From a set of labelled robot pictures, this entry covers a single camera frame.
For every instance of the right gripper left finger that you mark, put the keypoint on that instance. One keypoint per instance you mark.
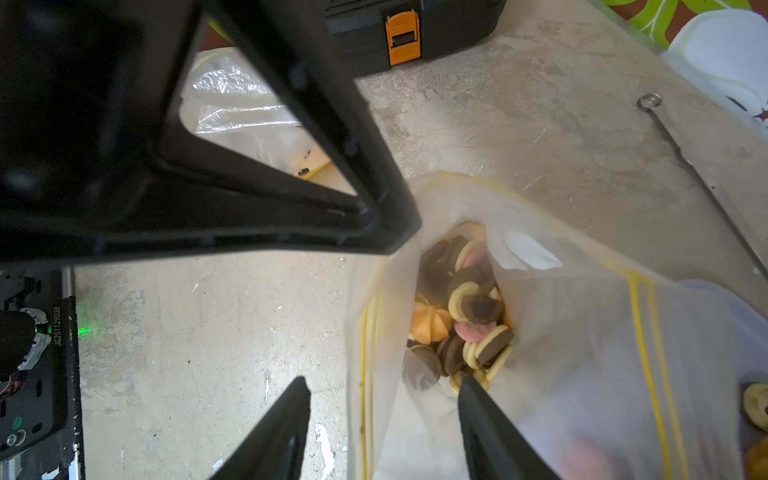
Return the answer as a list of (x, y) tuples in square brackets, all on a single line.
[(274, 449)]

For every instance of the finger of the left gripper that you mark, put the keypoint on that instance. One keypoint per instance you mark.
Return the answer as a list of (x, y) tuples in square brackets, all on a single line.
[(240, 204)]

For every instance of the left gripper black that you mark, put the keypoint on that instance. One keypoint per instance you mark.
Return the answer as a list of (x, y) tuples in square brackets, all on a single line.
[(90, 94)]

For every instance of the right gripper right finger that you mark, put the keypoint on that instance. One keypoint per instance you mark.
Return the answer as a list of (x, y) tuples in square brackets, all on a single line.
[(494, 448)]

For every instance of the ziploc bag with yellow cookies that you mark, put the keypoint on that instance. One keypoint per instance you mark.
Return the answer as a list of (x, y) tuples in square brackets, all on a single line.
[(226, 102)]

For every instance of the ziploc bag with brown items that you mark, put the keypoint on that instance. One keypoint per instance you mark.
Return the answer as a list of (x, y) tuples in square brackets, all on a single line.
[(607, 369)]

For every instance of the pile of poured cookies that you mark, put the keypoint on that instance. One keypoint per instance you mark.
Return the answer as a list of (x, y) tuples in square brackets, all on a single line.
[(754, 406)]

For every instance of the black hard case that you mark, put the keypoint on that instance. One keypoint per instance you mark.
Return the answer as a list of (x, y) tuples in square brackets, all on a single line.
[(376, 36)]

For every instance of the metal rod tool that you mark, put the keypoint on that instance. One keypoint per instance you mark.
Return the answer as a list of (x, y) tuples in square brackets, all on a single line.
[(652, 104)]

